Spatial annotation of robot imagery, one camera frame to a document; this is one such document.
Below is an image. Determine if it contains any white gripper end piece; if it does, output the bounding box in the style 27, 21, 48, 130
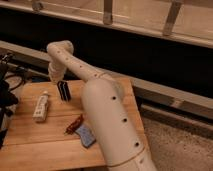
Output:
48, 63, 66, 84

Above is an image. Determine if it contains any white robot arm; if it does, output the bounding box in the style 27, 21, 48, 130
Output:
47, 40, 157, 171

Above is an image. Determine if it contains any white glue tube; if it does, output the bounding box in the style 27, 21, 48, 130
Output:
33, 91, 49, 123

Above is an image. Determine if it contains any blue sponge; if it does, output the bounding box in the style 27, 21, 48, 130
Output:
75, 124, 96, 148

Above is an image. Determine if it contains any black equipment with cables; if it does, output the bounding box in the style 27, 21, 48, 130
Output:
0, 53, 19, 149

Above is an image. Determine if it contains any metal window frame rail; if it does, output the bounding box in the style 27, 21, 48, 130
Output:
0, 0, 213, 49

